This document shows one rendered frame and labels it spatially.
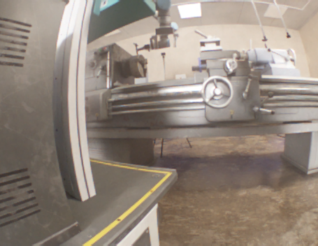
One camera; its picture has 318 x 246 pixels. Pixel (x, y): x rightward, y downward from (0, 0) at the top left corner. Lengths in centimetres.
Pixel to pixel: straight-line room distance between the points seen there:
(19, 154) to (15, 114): 6
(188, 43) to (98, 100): 400
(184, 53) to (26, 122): 469
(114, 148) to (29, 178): 114
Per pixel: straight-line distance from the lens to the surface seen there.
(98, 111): 131
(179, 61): 472
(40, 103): 28
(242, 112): 104
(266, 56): 157
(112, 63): 148
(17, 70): 28
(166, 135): 104
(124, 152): 132
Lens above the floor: 56
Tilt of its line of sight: 3 degrees down
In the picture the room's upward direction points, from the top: 3 degrees counter-clockwise
